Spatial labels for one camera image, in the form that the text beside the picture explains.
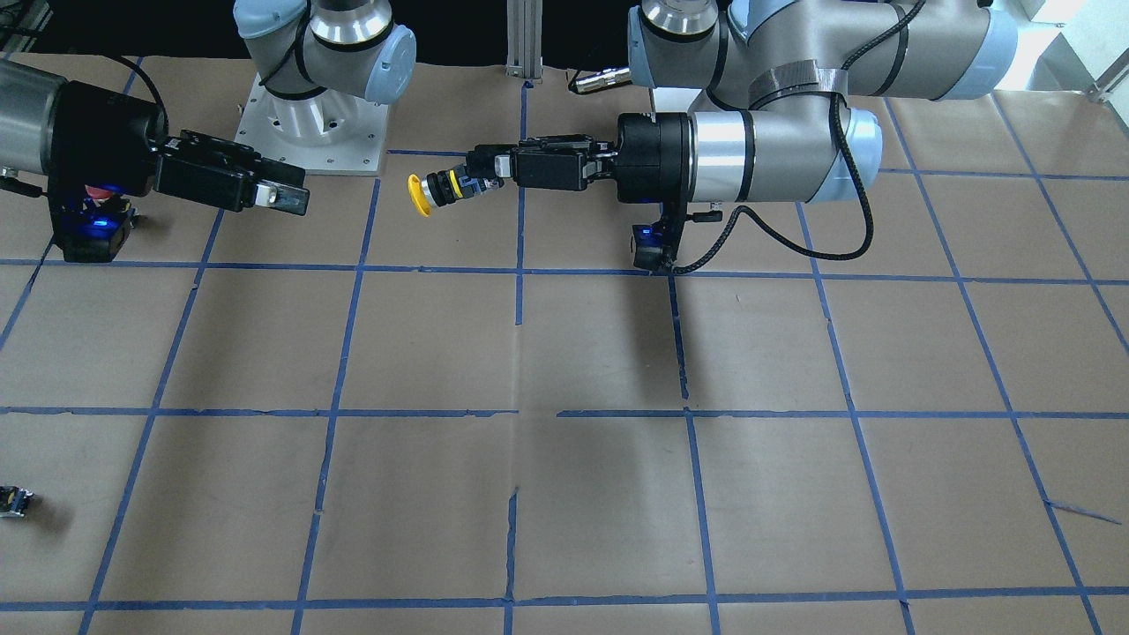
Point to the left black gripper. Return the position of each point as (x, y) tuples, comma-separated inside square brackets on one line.
[(651, 152)]

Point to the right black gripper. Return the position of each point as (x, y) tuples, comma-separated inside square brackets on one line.
[(104, 134)]

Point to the yellow push button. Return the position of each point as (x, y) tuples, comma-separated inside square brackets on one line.
[(445, 187)]

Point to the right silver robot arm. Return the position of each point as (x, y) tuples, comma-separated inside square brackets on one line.
[(29, 96)]

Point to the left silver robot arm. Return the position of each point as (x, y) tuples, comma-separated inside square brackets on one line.
[(771, 79)]

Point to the red push button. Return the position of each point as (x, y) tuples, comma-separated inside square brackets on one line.
[(98, 195)]

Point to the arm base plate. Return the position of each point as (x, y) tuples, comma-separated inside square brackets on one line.
[(331, 134)]

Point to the aluminium frame post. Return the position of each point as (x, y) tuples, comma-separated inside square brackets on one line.
[(523, 33)]

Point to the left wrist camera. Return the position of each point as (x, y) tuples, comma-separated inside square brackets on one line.
[(655, 246)]

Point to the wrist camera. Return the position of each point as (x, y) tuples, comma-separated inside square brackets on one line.
[(91, 233), (655, 246)]

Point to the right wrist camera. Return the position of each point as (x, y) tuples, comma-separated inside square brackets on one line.
[(91, 233)]

